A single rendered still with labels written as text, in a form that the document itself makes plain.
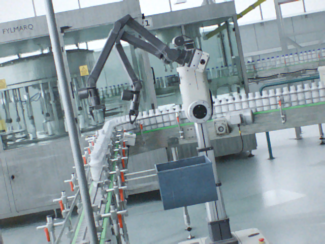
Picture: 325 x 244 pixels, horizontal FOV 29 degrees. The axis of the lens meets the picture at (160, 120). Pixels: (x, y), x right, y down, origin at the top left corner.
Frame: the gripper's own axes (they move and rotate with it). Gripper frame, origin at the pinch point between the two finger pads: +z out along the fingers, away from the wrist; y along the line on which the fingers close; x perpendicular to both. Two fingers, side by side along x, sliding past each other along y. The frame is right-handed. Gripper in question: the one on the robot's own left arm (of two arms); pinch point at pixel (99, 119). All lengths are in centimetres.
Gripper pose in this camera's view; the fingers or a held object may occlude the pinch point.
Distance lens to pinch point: 405.9
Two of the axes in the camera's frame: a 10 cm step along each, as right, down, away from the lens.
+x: -0.5, -0.7, 10.0
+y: 9.8, -1.9, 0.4
